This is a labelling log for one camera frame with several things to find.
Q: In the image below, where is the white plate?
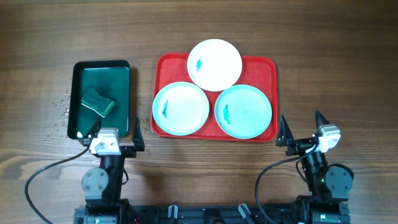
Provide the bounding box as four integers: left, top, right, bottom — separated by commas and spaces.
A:
187, 39, 243, 91

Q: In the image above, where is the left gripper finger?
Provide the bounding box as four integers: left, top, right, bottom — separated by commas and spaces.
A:
132, 118, 145, 152
88, 118, 101, 139

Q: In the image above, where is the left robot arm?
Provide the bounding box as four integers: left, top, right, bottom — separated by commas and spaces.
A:
73, 118, 145, 224

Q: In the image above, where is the light blue plate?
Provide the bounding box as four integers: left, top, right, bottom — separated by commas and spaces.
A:
214, 85, 272, 139
152, 82, 210, 136

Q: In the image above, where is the right black cable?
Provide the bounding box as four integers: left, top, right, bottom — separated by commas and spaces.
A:
254, 136, 321, 224

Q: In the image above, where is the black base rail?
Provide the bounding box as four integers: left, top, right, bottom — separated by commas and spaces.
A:
73, 203, 351, 224

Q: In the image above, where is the green scrubbing sponge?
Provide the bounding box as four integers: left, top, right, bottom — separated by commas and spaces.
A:
81, 88, 115, 118

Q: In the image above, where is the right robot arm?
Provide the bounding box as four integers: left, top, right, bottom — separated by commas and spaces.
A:
276, 111, 354, 224

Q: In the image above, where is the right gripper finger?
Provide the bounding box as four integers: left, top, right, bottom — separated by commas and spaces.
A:
315, 110, 330, 128
275, 115, 295, 147

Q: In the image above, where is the black tray with water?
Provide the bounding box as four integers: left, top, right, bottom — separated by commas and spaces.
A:
67, 60, 131, 139

